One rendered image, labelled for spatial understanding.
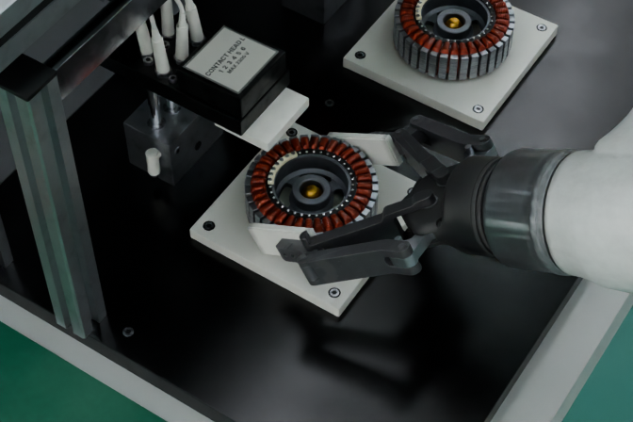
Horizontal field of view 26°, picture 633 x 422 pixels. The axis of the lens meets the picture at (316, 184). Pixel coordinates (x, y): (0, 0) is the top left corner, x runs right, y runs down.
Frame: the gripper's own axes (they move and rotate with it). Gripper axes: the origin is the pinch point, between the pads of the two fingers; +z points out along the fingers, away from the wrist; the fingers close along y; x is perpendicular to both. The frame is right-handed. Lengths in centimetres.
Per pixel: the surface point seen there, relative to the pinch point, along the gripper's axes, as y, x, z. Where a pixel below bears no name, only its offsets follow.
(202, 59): -1.2, 14.8, 2.5
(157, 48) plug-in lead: -3.1, 17.3, 4.5
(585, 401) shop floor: 44, -79, 25
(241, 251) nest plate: -7.0, -0.7, 3.2
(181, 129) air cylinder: -1.6, 7.8, 9.7
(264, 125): -1.5, 8.4, -0.7
